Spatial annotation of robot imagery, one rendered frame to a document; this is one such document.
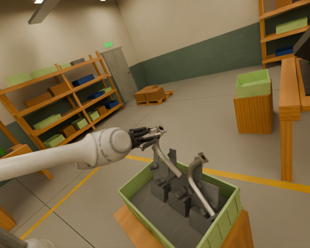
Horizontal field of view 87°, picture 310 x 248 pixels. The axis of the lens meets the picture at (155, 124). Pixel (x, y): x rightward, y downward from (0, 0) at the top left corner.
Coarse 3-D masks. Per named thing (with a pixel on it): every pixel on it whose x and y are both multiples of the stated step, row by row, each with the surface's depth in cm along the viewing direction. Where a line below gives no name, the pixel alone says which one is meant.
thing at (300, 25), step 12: (276, 0) 403; (288, 0) 393; (300, 0) 385; (276, 12) 406; (264, 24) 464; (288, 24) 411; (300, 24) 401; (264, 36) 467; (276, 36) 430; (264, 48) 459; (288, 48) 466; (264, 60) 474; (276, 60) 456
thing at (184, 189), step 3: (171, 174) 96; (174, 174) 94; (165, 177) 95; (168, 177) 95; (171, 177) 96; (168, 180) 95; (183, 186) 91; (180, 189) 92; (183, 189) 91; (186, 189) 90; (177, 192) 90; (180, 192) 91; (183, 192) 91; (177, 195) 90; (180, 195) 90
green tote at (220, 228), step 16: (144, 176) 120; (208, 176) 93; (128, 192) 113; (224, 192) 90; (128, 208) 112; (224, 208) 74; (240, 208) 85; (144, 224) 97; (224, 224) 76; (160, 240) 82; (208, 240) 68
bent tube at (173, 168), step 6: (156, 126) 86; (162, 126) 88; (156, 132) 88; (162, 132) 84; (156, 144) 91; (156, 150) 91; (162, 156) 90; (168, 162) 87; (174, 168) 85; (180, 174) 83
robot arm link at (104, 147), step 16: (112, 128) 49; (80, 144) 47; (96, 144) 47; (112, 144) 46; (128, 144) 48; (0, 160) 44; (16, 160) 44; (32, 160) 43; (48, 160) 44; (64, 160) 45; (80, 160) 47; (96, 160) 47; (112, 160) 49; (0, 176) 43; (16, 176) 45
